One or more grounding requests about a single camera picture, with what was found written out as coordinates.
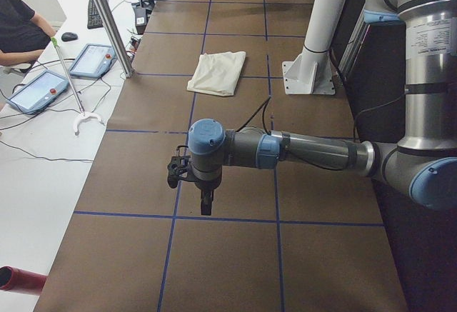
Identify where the black keyboard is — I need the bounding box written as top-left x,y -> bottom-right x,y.
86,0 -> 103,29

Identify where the aluminium frame post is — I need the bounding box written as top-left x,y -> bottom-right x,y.
94,0 -> 134,78

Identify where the seated person in black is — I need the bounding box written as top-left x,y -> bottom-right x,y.
1,0 -> 56,66

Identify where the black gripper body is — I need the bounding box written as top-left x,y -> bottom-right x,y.
167,145 -> 222,192

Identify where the far teach pendant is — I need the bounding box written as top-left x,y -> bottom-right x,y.
69,44 -> 116,79

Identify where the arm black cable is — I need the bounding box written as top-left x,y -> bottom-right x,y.
237,96 -> 410,170

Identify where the black computer mouse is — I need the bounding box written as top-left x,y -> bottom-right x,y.
61,32 -> 78,42

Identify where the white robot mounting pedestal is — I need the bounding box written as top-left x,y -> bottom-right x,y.
282,0 -> 346,95

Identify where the cream long-sleeve printed shirt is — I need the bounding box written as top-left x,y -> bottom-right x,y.
187,51 -> 246,96

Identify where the red fire extinguisher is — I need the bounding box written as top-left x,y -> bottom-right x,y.
1,266 -> 47,296

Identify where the teach pendant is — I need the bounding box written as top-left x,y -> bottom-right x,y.
69,44 -> 116,79
6,70 -> 69,114

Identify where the near teach pendant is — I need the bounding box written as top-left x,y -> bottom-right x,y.
6,70 -> 69,114

